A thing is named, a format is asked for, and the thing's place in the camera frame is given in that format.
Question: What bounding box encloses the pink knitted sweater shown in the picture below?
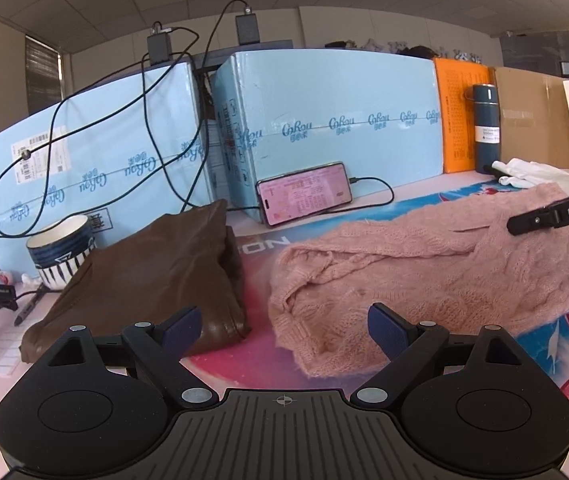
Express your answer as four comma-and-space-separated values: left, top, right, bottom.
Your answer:
268, 183, 569, 377

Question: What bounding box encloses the white folded garment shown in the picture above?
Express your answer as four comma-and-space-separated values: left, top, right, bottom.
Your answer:
492, 158, 569, 195

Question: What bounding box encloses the brown leather garment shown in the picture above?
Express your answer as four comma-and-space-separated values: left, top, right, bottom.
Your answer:
20, 200, 251, 363

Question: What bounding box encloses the brown cardboard box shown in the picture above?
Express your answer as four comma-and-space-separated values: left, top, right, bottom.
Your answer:
494, 67, 569, 169

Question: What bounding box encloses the dark blue vacuum bottle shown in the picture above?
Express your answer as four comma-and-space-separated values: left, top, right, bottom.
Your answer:
468, 84, 501, 174

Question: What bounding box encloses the colourful printed desk mat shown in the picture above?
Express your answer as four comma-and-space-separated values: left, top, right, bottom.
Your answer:
189, 183, 569, 391

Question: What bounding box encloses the black pen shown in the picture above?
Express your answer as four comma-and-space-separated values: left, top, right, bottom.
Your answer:
13, 284, 49, 326

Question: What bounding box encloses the blue striped ceramic cup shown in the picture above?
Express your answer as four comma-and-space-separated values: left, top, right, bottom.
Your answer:
26, 214, 97, 292

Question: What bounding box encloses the orange cardboard box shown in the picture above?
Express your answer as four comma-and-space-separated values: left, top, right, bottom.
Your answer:
433, 58, 491, 174

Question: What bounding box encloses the smartphone with pink screen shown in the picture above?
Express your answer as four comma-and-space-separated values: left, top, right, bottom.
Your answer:
256, 162, 353, 228

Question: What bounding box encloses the light blue box left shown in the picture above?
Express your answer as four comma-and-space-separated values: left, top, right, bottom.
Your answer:
0, 62, 213, 274

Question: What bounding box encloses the light blue box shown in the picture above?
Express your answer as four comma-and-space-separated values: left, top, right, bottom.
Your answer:
212, 49, 444, 220
0, 62, 213, 274

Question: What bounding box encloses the light blue box right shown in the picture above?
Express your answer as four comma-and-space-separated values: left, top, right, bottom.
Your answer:
212, 49, 444, 220

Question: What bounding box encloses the black power adapter left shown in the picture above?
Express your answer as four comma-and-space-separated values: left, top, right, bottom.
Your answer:
147, 21, 172, 66

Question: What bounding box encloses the black power adapter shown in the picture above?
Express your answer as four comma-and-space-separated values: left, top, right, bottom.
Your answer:
147, 21, 172, 66
236, 6, 260, 46

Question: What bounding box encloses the black power adapter right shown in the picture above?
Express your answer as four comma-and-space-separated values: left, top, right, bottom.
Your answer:
236, 6, 260, 46

